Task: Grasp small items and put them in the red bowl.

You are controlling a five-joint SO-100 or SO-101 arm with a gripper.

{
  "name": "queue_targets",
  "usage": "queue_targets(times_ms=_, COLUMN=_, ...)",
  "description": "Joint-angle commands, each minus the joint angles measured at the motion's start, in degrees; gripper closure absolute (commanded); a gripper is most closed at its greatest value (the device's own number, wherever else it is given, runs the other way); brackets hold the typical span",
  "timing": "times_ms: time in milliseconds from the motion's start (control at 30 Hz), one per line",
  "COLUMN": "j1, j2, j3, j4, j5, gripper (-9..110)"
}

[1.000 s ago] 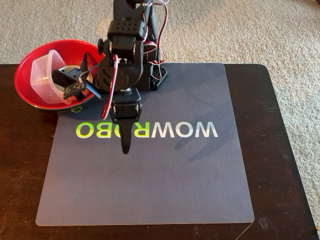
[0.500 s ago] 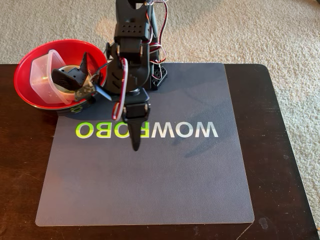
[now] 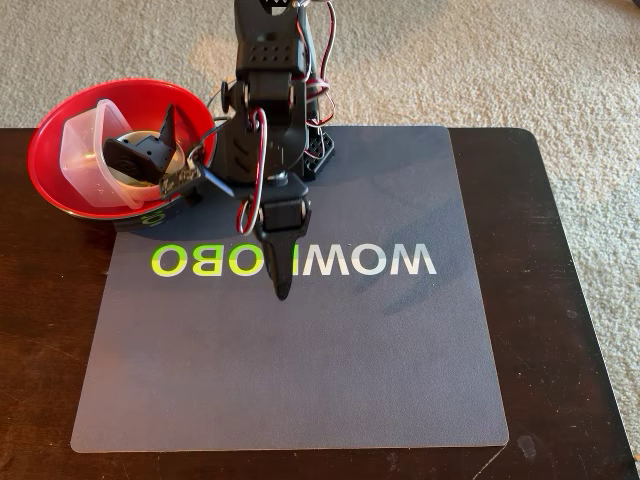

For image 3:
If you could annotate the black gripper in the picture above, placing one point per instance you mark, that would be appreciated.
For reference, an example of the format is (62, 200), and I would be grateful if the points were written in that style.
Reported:
(283, 218)

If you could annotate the small cream cup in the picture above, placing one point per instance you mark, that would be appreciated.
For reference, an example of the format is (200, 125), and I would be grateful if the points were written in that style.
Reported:
(140, 193)

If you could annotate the black printed gripper jaw part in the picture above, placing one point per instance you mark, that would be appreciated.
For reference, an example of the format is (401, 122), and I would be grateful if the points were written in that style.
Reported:
(135, 157)

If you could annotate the clear plastic container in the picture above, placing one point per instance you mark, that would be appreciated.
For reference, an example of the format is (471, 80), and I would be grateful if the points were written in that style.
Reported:
(80, 160)

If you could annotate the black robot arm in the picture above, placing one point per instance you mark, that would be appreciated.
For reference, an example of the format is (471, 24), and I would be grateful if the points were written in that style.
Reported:
(270, 60)

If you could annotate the black perforated arm base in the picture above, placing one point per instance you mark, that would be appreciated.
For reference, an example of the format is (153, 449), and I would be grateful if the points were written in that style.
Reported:
(320, 155)

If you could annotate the red bowl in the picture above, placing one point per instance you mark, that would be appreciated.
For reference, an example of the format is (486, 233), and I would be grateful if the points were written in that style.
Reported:
(50, 160)

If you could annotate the grey WOWROBO mat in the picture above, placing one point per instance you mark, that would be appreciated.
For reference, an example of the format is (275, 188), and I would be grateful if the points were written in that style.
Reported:
(350, 350)

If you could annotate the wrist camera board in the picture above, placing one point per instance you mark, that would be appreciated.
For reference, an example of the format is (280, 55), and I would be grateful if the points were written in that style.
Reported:
(180, 177)

